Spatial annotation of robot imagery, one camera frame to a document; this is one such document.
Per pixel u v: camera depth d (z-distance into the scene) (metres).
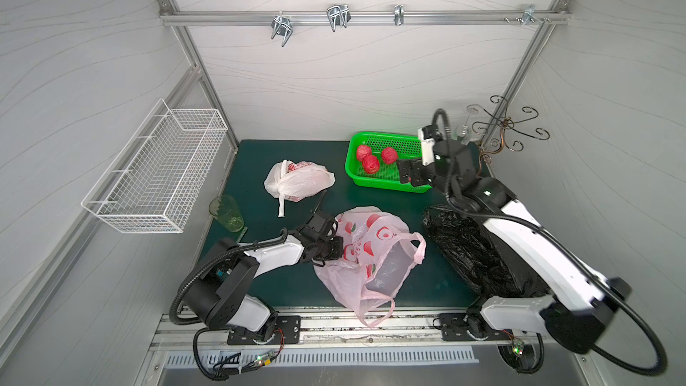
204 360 0.70
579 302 0.39
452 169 0.49
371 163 1.05
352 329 0.75
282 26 0.76
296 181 0.93
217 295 0.43
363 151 1.11
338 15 0.77
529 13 0.76
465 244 0.90
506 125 0.84
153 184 0.68
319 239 0.71
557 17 0.78
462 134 0.94
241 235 0.93
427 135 0.59
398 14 0.79
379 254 0.77
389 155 1.11
